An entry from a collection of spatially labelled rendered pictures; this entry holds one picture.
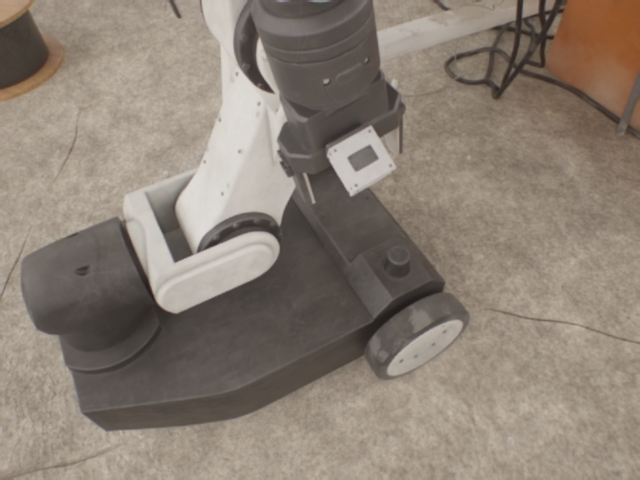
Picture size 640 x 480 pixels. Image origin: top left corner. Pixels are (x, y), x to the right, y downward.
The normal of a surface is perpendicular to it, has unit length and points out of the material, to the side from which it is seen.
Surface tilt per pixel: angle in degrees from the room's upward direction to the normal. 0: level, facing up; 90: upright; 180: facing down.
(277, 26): 55
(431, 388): 0
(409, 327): 24
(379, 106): 90
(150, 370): 0
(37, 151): 0
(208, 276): 90
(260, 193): 90
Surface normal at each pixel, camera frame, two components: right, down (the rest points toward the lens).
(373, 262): -0.03, -0.60
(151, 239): 0.17, -0.27
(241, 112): -0.77, 0.04
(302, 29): -0.24, 0.25
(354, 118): 0.47, 0.70
